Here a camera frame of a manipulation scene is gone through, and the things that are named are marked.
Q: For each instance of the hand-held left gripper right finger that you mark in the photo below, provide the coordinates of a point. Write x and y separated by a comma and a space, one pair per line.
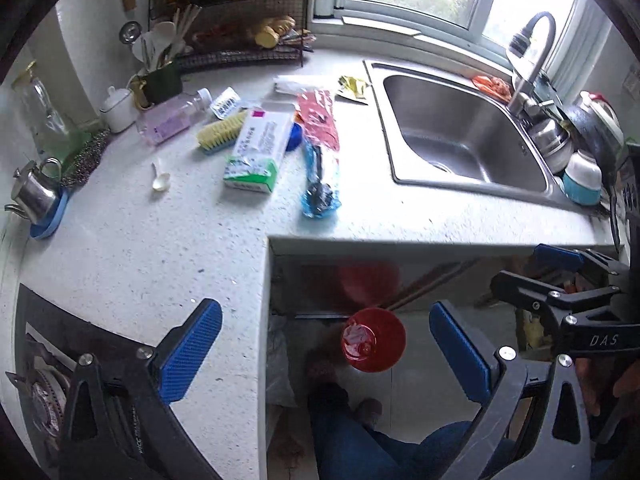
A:
460, 350

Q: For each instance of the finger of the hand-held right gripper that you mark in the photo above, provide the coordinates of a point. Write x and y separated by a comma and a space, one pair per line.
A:
557, 259
525, 287

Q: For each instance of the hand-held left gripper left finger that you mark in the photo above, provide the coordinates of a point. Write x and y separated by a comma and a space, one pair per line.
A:
192, 350

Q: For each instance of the red plastic bin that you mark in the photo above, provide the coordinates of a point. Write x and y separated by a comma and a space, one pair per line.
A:
375, 335

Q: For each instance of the white plastic spoon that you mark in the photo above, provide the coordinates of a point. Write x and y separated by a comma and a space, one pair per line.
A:
160, 180

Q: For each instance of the white and green carton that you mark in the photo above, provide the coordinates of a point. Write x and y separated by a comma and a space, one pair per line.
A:
257, 150

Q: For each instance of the yellow scrub brush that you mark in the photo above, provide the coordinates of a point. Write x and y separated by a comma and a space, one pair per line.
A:
220, 132

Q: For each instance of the pink plastic bottle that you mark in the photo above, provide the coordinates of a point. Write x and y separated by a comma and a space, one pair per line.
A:
170, 117

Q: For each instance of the red and blue plastic package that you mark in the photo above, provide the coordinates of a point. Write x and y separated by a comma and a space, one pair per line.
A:
320, 150

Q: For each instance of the blue plastic lid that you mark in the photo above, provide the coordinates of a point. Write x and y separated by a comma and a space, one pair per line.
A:
296, 135

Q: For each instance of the small white printed packet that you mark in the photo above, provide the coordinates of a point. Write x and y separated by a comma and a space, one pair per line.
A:
225, 105

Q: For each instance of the yellow sauce sachet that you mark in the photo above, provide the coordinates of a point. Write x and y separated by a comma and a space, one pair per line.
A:
355, 87

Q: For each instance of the clear plastic bag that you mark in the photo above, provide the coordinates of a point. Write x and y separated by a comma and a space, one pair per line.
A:
300, 84

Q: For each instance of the person's right hand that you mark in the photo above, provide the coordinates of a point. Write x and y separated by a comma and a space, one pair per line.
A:
586, 385

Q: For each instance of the blue and white bowl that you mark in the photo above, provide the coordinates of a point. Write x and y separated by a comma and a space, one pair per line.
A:
582, 180

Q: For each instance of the black frying pan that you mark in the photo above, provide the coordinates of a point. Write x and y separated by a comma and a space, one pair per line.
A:
595, 130

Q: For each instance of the white and red kettle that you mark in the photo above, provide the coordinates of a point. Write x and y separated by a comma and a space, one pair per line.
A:
602, 110

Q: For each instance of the steel cabinet door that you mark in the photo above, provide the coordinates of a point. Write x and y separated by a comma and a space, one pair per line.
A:
450, 272
310, 285

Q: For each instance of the steel bowl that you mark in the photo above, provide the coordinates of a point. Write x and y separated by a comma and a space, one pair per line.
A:
550, 140

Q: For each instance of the pink slipper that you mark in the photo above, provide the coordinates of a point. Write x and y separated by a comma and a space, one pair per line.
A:
325, 370
370, 410

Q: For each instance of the person's blue trousers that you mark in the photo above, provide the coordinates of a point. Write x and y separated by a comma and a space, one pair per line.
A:
360, 440

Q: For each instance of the gas stove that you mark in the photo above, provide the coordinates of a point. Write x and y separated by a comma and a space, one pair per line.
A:
45, 385

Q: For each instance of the steel faucet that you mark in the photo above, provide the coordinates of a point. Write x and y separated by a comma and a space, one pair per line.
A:
530, 60

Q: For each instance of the orange cloth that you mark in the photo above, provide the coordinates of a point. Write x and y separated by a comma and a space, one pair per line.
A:
492, 85

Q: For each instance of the stainless steel sink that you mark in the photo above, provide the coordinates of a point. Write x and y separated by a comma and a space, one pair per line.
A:
460, 125

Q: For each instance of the blue coaster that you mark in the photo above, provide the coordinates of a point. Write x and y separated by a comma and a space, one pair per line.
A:
50, 220

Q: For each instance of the steel wool scrubber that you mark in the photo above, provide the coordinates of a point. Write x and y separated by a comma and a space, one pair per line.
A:
87, 157

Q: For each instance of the small steel kettle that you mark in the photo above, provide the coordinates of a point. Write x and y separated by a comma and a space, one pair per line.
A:
32, 190

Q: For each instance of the white lidded pot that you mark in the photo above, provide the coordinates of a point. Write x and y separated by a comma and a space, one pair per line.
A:
117, 110

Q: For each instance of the dark green utensil holder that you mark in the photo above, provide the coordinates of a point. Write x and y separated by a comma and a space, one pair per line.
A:
162, 82

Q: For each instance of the glass jar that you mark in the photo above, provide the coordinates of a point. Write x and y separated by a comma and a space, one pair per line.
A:
40, 105

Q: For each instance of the metal strainer ladle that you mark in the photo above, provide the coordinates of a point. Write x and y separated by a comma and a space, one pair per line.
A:
130, 32

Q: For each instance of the wooden chopsticks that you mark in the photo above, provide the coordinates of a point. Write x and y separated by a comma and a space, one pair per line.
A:
187, 20

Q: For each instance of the ginger root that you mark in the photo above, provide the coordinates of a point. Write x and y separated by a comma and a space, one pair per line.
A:
274, 30

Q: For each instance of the window frame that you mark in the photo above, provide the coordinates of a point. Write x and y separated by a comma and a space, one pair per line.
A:
410, 25

